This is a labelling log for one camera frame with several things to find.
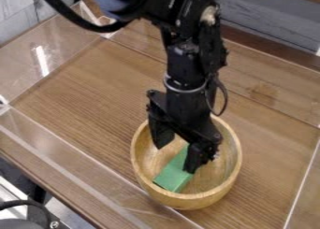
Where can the green rectangular block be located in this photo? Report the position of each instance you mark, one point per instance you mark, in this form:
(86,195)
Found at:
(174,178)

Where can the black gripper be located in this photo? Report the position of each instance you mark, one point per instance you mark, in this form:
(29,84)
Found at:
(180,113)

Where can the black table mount bracket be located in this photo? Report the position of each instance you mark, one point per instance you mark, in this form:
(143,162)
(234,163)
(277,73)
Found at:
(42,215)

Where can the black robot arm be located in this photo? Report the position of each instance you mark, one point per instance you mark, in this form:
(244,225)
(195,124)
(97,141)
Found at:
(190,27)

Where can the clear acrylic corner bracket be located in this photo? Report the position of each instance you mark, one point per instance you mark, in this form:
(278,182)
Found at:
(92,13)

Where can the clear acrylic enclosure walls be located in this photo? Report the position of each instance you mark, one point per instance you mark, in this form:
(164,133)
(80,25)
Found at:
(73,104)

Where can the wooden brown bowl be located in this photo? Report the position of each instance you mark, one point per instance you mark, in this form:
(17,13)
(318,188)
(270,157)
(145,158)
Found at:
(215,178)

